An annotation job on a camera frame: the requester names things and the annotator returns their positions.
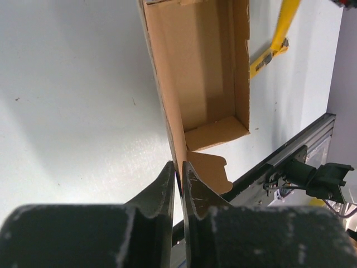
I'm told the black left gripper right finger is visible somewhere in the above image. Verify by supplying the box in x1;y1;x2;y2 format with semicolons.
182;162;351;267

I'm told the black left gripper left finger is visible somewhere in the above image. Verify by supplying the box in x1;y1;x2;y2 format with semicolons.
1;161;175;267

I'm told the brown cardboard express box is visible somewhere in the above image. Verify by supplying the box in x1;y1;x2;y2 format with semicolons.
138;1;250;194

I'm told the yellow utility knife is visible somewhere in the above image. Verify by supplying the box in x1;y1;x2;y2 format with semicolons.
249;38;289;80
270;0;301;52

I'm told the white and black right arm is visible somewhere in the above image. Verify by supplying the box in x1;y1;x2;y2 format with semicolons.
263;160;354;204

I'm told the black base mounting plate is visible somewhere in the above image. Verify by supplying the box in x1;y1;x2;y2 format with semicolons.
172;113;336;244

